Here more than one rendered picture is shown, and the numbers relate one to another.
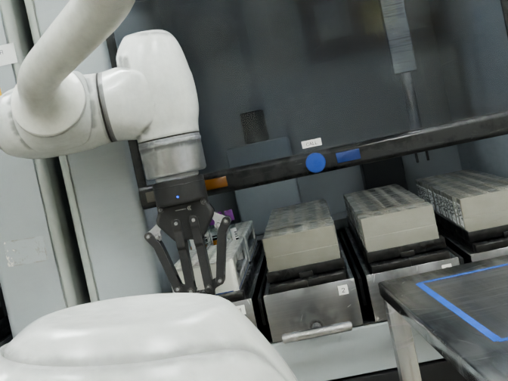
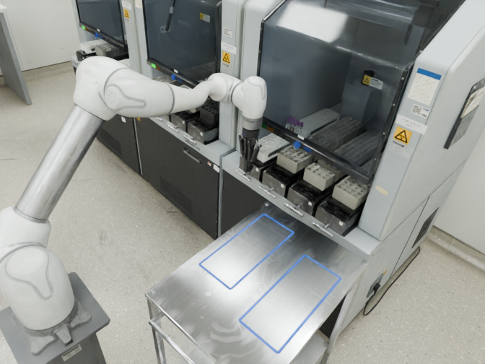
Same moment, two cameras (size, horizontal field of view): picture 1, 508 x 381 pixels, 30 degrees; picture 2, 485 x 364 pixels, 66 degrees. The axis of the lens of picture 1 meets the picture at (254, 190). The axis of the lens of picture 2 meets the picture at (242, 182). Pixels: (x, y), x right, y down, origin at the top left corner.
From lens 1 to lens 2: 1.12 m
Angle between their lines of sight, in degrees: 51
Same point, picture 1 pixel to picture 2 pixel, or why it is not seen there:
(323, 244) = (292, 166)
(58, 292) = (230, 126)
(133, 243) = not seen: hidden behind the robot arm
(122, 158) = not seen: hidden behind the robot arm
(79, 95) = (223, 93)
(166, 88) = (247, 104)
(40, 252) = (229, 113)
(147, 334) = (11, 273)
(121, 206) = not seen: hidden behind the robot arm
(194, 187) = (250, 134)
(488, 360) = (181, 269)
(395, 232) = (312, 179)
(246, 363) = (22, 284)
